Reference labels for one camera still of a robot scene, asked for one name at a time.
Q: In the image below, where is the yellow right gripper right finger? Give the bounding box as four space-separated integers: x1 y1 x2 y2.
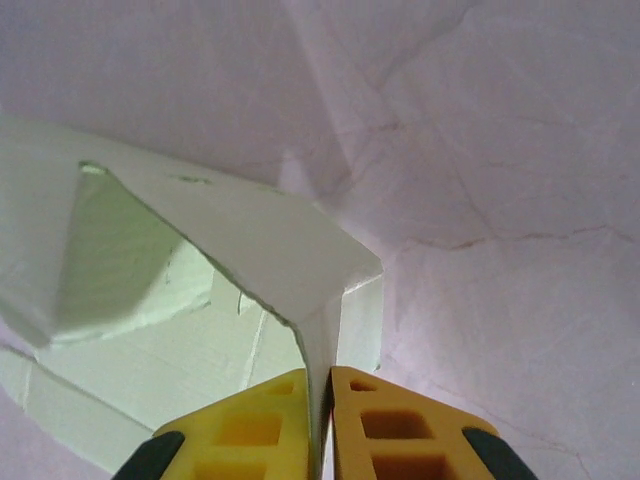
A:
322 365 540 480

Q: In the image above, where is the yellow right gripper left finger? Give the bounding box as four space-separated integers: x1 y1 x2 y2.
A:
112 368 312 480

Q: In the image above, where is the light green paper box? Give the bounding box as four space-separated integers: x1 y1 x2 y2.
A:
0 113 385 476

